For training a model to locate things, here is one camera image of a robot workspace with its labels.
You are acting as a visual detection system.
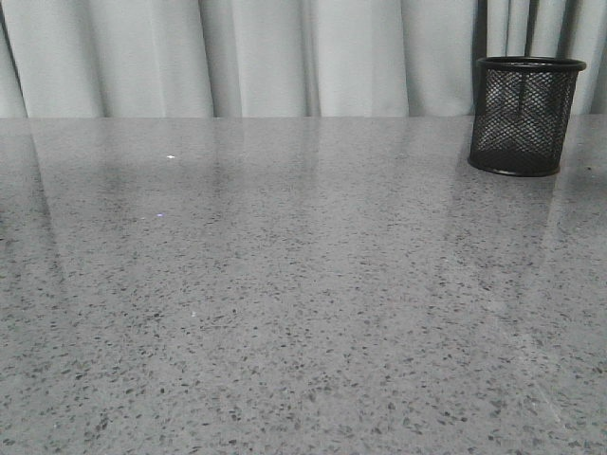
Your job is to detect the black mesh pen bucket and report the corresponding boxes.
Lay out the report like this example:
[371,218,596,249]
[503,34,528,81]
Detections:
[469,56,586,177]

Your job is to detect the grey pleated curtain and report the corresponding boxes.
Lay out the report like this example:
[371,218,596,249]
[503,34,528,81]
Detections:
[1,1,606,118]

